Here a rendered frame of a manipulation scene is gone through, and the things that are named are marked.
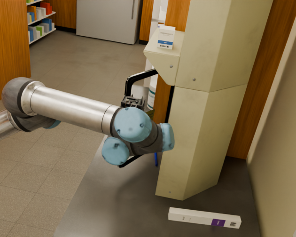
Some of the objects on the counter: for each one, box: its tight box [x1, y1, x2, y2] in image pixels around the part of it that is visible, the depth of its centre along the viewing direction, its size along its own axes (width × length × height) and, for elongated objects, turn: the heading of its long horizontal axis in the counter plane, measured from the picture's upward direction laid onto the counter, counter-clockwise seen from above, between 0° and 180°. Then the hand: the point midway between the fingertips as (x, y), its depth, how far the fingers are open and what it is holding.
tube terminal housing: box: [155, 0, 273, 201], centre depth 118 cm, size 25×32×77 cm
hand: (137, 104), depth 115 cm, fingers closed
